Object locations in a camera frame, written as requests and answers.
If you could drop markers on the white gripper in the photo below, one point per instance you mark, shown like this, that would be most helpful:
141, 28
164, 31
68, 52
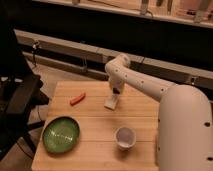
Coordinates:
117, 86

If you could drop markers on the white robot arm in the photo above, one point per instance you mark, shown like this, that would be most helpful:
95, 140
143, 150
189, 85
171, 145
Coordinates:
185, 117

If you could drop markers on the white sponge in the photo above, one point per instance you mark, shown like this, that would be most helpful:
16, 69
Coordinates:
111, 101

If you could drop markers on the white paper cup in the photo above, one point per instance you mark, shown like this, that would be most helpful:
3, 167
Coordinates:
125, 138

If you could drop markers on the green bowl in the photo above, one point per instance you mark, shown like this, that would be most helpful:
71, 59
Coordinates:
61, 135

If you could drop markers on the black chair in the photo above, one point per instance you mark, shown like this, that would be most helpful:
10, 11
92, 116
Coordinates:
19, 94

